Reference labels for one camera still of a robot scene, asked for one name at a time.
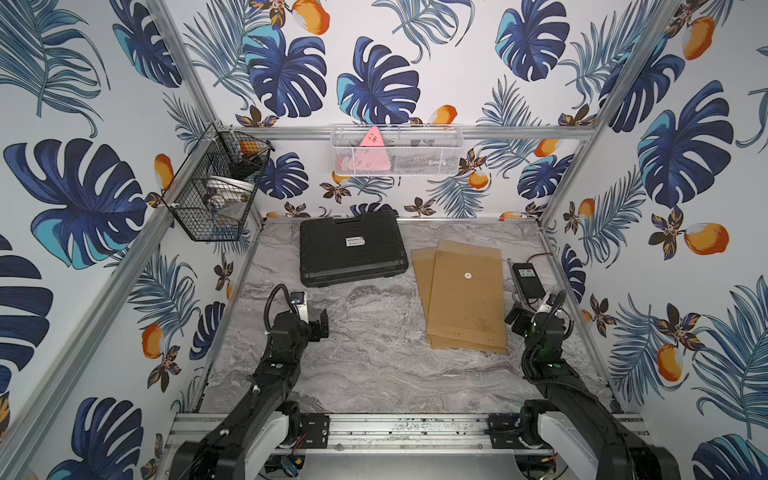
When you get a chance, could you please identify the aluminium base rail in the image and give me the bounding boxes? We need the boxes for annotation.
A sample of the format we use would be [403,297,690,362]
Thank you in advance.
[161,411,655,457]

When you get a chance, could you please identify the black power adapter brick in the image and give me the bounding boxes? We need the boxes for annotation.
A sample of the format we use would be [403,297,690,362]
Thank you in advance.
[511,263,546,300]

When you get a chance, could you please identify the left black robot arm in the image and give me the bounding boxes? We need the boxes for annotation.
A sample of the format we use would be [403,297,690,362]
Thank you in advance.
[168,284,329,479]

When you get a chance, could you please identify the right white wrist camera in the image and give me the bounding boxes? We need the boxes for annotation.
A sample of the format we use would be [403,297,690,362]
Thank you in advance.
[536,294,557,314]

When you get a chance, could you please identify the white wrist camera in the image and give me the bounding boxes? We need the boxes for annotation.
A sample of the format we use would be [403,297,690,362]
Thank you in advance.
[536,294,557,314]
[289,291,309,323]

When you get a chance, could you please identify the brown kraft file bag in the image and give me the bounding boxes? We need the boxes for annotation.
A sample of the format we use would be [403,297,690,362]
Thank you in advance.
[425,240,508,349]
[411,247,509,355]

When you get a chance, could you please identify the pink triangular power strip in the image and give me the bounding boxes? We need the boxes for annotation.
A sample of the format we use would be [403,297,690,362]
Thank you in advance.
[350,126,392,173]

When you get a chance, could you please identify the black wire basket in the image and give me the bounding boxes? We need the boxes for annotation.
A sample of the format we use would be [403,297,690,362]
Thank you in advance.
[161,123,275,243]

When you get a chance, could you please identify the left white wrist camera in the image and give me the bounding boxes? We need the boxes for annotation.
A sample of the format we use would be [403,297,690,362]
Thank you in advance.
[289,291,309,323]

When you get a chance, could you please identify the black plastic tool case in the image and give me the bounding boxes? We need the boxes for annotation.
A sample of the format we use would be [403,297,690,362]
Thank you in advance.
[299,210,409,287]

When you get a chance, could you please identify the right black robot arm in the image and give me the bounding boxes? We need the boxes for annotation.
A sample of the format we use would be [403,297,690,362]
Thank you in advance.
[505,291,681,479]

